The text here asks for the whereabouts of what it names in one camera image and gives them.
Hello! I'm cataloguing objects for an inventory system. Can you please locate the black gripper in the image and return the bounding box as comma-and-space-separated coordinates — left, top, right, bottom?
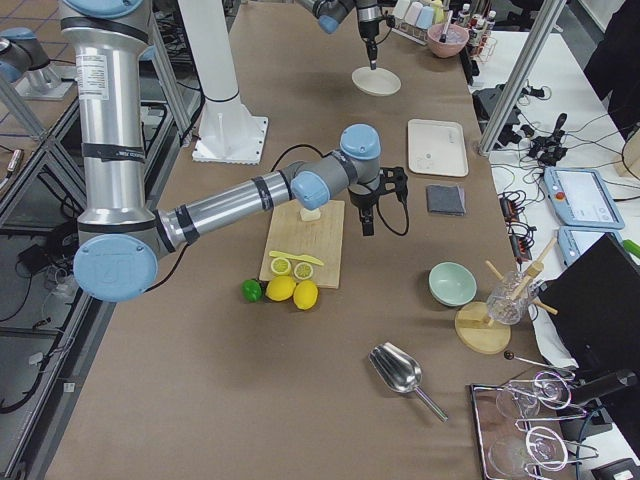
348, 167, 408, 236
357, 7, 395, 70

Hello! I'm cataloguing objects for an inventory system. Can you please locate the cream round plate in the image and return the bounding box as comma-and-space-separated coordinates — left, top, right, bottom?
352, 67, 401, 96

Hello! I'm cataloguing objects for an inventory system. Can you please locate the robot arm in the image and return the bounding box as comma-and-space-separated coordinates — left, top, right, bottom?
59, 1, 408, 302
298, 0, 395, 70

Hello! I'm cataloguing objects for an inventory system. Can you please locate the cream rectangular tray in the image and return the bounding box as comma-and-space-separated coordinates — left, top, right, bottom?
407, 119, 469, 178

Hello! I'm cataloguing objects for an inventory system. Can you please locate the black tray with glasses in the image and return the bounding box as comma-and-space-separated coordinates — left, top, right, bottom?
469, 370, 599, 479

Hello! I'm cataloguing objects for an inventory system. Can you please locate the light green cup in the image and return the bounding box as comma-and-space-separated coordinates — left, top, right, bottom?
393, 0, 411, 20

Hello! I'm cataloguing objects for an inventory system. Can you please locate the wooden cutting board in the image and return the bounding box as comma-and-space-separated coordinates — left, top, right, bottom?
259, 200, 345, 289

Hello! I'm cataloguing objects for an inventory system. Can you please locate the pink cup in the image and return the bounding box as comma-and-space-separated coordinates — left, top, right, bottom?
404, 1, 424, 26

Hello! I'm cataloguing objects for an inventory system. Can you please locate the light blue cup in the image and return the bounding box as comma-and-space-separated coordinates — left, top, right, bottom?
416, 5, 435, 30

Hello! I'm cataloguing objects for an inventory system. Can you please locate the yellow plastic knife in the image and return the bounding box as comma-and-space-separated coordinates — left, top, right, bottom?
268, 250, 325, 266

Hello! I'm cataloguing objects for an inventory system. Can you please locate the folded grey cloth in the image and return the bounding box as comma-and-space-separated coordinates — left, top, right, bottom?
426, 184, 466, 216

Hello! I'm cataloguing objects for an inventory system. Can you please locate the pink bowl with ice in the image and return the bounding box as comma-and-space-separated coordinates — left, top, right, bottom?
427, 24, 469, 58

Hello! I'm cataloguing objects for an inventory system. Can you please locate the lemon half slice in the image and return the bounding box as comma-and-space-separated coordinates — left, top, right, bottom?
292, 261, 315, 281
270, 256, 292, 276

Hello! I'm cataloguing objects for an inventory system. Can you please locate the whole yellow lemon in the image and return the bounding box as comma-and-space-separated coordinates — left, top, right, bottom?
293, 280, 319, 310
265, 276, 297, 302

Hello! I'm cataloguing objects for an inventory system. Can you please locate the bottle rack with bottles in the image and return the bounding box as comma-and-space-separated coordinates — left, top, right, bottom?
456, 3, 496, 63

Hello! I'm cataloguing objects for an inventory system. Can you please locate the mint green bowl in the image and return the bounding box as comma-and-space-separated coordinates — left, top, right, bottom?
428, 262, 477, 307

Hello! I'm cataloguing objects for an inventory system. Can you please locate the green lime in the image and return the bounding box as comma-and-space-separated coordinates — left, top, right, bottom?
241, 279, 264, 303

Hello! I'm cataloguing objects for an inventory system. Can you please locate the wooden cup stand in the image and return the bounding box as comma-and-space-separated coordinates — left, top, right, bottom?
455, 237, 558, 355

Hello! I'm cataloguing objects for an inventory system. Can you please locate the metal scoop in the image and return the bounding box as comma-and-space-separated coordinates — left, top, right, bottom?
369, 342, 449, 422

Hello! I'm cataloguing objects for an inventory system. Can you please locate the clear glass cup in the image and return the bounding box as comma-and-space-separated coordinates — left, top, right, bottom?
486, 271, 539, 325

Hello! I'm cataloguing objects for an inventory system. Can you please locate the blue teach pendant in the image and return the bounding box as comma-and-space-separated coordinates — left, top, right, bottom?
557, 226, 639, 266
543, 167, 625, 230

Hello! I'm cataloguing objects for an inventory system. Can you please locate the black monitor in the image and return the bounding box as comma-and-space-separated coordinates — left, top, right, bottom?
540, 234, 639, 376

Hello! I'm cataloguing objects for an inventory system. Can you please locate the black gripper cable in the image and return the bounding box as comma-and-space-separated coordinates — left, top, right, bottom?
375, 192, 409, 237

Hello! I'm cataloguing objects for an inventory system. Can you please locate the white wire cup rack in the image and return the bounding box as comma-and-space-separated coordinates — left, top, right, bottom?
392, 17, 427, 45

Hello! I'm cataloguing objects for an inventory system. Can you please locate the white camera post with base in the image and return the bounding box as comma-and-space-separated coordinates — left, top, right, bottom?
179, 0, 268, 165

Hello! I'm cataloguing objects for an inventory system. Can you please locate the aluminium frame post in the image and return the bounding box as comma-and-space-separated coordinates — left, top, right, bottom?
478, 0, 566, 157

